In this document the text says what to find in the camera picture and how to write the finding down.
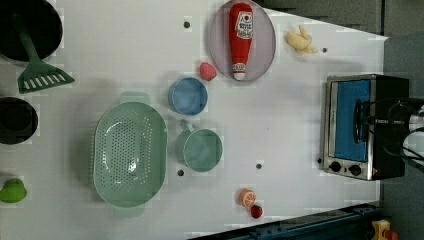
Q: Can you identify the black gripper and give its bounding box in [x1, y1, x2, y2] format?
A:
[366, 99, 414, 146]

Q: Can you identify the blue oven door with handle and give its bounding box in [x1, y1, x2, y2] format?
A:
[329, 80, 371, 162]

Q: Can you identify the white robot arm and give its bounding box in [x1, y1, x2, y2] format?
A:
[365, 98, 423, 161]

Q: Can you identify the black toaster oven body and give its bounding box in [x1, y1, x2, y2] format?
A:
[322, 74, 409, 181]

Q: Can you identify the yellow plush banana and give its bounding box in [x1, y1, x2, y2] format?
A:
[286, 25, 318, 54]

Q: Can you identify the grey oval plate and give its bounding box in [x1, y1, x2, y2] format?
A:
[208, 0, 276, 81]

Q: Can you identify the red toy strawberry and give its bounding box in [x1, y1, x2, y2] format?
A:
[250, 205, 263, 219]

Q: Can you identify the toy orange slice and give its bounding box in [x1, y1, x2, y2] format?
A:
[239, 189, 256, 208]

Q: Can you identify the red plush ketchup bottle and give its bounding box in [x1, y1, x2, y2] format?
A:
[229, 2, 253, 81]

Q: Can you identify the pink toy strawberry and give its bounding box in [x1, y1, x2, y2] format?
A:
[199, 62, 217, 81]

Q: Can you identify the green mug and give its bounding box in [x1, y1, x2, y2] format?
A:
[175, 120, 223, 172]

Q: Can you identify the blue bowl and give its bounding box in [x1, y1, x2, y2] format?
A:
[168, 77, 208, 116]

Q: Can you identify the green colander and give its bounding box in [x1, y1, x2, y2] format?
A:
[93, 91, 168, 218]

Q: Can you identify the green slotted spatula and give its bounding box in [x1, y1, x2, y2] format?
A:
[12, 14, 74, 94]

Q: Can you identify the large black cup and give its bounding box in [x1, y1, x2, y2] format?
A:
[0, 0, 63, 62]

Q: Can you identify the small black cup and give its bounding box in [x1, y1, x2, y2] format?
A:
[0, 97, 38, 145]

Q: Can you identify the green toy pear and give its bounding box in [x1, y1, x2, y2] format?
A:
[0, 178, 27, 203]

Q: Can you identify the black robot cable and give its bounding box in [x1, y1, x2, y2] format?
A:
[361, 97, 424, 173]

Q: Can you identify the blue metal frame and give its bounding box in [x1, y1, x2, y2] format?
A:
[190, 204, 382, 240]

